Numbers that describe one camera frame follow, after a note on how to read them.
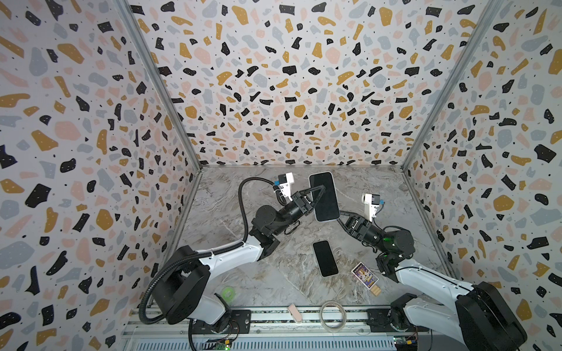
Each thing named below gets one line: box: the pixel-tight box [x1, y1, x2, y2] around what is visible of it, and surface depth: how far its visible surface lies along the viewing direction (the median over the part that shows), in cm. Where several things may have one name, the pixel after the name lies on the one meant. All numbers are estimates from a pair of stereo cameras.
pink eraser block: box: [286, 303, 303, 325], surface depth 76 cm
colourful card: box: [351, 261, 380, 291], surface depth 85 cm
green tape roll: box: [221, 286, 235, 303], surface depth 82 cm
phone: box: [308, 171, 340, 223], surface depth 66 cm
